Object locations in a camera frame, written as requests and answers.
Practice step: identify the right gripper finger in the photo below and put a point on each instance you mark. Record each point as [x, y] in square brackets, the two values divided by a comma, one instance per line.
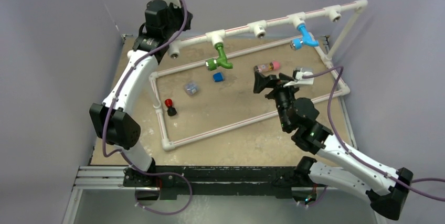
[261, 82]
[285, 80]

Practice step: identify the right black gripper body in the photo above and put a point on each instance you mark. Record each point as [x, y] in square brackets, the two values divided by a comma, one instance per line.
[283, 96]

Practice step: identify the green water faucet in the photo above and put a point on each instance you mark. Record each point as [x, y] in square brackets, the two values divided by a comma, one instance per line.
[220, 61]

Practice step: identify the white PVC pipe frame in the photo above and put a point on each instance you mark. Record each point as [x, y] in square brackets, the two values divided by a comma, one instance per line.
[258, 29]

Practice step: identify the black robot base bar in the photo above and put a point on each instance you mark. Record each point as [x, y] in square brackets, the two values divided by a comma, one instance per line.
[281, 182]

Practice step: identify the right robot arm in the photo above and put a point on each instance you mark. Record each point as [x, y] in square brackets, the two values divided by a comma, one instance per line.
[383, 187]

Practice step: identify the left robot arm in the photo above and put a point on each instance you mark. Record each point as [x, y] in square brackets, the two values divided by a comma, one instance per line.
[112, 119]

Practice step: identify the blue water faucet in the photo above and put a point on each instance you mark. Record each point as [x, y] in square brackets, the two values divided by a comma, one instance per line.
[305, 40]

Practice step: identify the pink capped small bottle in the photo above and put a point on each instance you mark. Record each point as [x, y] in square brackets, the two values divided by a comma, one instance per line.
[266, 67]

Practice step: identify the blue cube block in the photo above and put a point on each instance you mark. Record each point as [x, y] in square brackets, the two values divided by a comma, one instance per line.
[218, 77]

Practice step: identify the red and black knob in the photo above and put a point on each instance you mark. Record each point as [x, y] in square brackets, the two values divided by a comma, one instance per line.
[171, 110]

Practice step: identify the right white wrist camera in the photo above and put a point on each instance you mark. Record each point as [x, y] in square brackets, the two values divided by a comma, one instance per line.
[300, 78]

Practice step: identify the aluminium table frame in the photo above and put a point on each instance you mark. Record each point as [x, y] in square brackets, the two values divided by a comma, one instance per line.
[259, 144]

